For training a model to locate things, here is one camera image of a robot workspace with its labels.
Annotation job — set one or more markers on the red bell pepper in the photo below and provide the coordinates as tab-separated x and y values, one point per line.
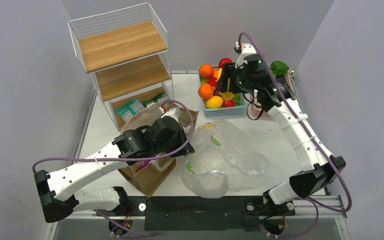
213	82

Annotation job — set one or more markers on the clear plastic lemon-print bag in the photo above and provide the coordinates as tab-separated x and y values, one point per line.
223	160

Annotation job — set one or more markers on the white wire wooden shelf rack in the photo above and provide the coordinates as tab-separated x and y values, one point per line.
126	53

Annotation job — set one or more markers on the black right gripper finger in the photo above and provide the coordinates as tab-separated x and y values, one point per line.
234	87
222	78

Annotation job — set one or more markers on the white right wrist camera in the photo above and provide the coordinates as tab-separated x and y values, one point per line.
243	50

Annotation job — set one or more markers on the blue plastic fruit basket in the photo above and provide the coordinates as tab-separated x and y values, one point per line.
234	106

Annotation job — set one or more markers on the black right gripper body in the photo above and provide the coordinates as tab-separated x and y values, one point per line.
246	83

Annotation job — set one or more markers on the red apple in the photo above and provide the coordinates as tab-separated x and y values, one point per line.
223	61

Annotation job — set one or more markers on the pink plastic vegetable basket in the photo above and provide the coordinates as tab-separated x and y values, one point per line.
256	110

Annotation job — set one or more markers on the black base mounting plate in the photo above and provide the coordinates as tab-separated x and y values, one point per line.
194	213

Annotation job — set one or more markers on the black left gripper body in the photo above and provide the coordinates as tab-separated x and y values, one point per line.
176	139

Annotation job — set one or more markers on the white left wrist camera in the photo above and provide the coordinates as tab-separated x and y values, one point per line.
173	113

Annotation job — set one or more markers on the purple snack packet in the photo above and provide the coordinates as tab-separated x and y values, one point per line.
144	164

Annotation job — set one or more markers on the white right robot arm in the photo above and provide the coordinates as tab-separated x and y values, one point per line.
319	166

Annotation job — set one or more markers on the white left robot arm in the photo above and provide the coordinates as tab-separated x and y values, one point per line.
63	192

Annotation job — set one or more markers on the brown jute tote bag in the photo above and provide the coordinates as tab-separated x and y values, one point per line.
151	177

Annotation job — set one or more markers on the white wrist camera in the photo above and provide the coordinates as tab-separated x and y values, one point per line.
243	50
173	113

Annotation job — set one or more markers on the green bell pepper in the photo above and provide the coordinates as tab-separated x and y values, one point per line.
279	68

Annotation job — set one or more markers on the orange fruit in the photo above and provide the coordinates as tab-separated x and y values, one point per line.
205	71
205	91

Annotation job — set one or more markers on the orange fruit back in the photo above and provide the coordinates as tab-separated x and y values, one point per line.
205	71

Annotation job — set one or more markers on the teal snack packet lower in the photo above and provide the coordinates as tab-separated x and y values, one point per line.
130	109

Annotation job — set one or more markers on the orange fruit front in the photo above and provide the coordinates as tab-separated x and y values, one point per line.
205	91

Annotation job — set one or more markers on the yellow orange mango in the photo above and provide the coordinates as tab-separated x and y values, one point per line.
225	95

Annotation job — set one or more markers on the yellow lemon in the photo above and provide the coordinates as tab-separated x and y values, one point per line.
214	102

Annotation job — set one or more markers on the green snack packet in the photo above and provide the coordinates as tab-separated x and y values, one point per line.
162	96

